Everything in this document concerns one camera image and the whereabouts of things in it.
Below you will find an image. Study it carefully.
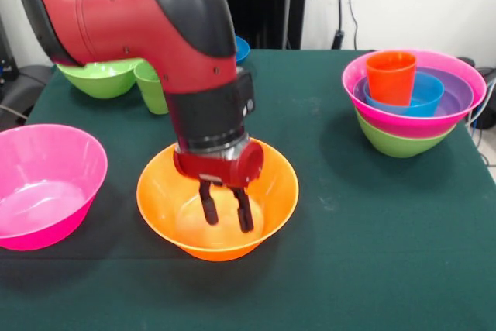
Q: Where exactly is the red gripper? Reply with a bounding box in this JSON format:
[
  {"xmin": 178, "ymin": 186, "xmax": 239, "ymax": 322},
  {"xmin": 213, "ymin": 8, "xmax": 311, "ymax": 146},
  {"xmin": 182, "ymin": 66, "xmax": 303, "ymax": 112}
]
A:
[{"xmin": 172, "ymin": 139, "xmax": 265, "ymax": 233}]

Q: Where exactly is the orange plastic bowl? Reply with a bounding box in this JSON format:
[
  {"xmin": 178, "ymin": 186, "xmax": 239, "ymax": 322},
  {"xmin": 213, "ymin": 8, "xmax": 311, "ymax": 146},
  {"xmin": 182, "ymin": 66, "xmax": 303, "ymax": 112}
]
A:
[{"xmin": 136, "ymin": 137, "xmax": 300, "ymax": 263}]

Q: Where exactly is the dark blue bowl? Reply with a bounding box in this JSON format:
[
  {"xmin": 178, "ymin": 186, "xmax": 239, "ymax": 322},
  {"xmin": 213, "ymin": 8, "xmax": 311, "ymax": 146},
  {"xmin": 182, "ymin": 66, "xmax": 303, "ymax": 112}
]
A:
[{"xmin": 234, "ymin": 36, "xmax": 251, "ymax": 66}]

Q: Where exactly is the orange-red plastic cup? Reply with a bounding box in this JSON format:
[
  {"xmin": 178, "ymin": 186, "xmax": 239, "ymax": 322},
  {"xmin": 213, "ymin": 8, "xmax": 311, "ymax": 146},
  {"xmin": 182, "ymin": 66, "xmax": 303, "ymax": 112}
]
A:
[{"xmin": 366, "ymin": 50, "xmax": 419, "ymax": 107}]

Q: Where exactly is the translucent blue bowl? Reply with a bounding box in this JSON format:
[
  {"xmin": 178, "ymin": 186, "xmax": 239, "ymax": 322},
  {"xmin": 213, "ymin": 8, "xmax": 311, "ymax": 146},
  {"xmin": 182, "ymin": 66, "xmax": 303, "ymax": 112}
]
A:
[{"xmin": 363, "ymin": 71, "xmax": 445, "ymax": 118}]

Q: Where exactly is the purple plastic bowl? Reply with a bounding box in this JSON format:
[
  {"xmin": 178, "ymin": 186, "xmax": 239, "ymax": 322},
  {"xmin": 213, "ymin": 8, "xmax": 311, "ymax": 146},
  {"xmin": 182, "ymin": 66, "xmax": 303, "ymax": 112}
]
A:
[{"xmin": 353, "ymin": 67, "xmax": 475, "ymax": 118}]

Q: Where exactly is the pink plastic bowl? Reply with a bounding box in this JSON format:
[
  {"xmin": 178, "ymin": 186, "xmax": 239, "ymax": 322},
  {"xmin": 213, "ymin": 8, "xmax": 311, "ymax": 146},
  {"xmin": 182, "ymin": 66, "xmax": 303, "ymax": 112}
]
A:
[
  {"xmin": 341, "ymin": 49, "xmax": 487, "ymax": 139},
  {"xmin": 0, "ymin": 123, "xmax": 109, "ymax": 252}
]

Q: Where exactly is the dark green tablecloth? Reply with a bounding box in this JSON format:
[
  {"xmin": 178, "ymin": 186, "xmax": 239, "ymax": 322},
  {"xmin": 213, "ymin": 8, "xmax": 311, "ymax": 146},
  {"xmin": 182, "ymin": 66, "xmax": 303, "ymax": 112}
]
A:
[{"xmin": 0, "ymin": 47, "xmax": 496, "ymax": 331}]

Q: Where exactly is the green plastic cup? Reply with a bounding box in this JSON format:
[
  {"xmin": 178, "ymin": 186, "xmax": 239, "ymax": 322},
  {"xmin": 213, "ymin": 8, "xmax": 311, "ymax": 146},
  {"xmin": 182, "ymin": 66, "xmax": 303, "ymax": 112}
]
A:
[{"xmin": 133, "ymin": 62, "xmax": 170, "ymax": 116}]

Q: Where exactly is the green plastic bowl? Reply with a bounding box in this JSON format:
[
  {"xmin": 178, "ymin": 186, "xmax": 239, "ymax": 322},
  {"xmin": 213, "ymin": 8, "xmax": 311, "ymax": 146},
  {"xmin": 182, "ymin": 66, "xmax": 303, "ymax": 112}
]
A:
[
  {"xmin": 355, "ymin": 112, "xmax": 458, "ymax": 159},
  {"xmin": 56, "ymin": 57, "xmax": 145, "ymax": 100}
]

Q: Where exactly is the black equipment box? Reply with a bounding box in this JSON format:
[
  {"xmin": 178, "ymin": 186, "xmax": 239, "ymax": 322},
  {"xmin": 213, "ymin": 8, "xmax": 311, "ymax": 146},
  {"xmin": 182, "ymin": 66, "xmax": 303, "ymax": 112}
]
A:
[{"xmin": 0, "ymin": 12, "xmax": 19, "ymax": 91}]

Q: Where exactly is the black wall cable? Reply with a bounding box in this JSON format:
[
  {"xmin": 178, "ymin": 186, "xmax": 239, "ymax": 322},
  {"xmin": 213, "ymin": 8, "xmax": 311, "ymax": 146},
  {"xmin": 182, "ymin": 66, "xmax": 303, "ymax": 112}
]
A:
[{"xmin": 331, "ymin": 0, "xmax": 360, "ymax": 51}]

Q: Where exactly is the grey cable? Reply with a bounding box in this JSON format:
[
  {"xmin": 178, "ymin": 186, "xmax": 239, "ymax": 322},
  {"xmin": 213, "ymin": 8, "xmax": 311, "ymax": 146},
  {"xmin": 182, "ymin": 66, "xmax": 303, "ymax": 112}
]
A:
[{"xmin": 0, "ymin": 104, "xmax": 30, "ymax": 121}]

